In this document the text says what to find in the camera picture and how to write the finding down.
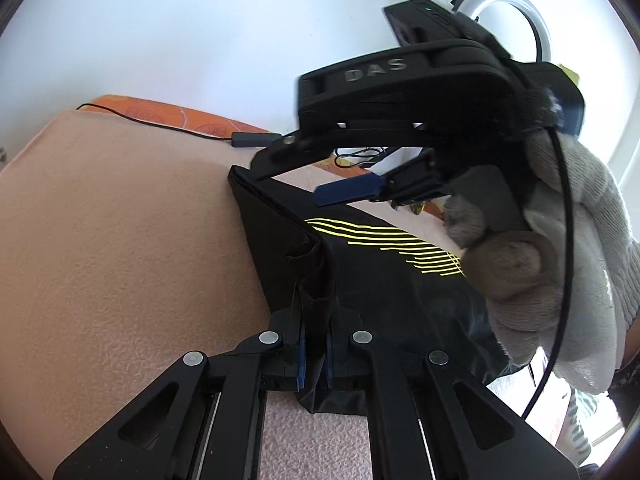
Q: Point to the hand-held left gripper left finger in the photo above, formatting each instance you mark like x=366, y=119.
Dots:
x=300, y=366

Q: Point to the orange patterned bed sheet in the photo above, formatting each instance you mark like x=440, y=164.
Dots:
x=150, y=110

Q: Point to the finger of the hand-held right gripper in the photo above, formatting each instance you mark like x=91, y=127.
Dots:
x=300, y=152
x=350, y=190

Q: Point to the person's right hand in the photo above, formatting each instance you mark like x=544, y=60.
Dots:
x=585, y=270

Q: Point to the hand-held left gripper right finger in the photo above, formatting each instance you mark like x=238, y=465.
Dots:
x=331, y=361

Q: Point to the peach fleece blanket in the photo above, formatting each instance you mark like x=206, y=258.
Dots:
x=125, y=240

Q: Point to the striped cloth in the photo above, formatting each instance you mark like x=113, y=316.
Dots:
x=585, y=425

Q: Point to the black pants with yellow stripes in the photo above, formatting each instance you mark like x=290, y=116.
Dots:
x=380, y=285

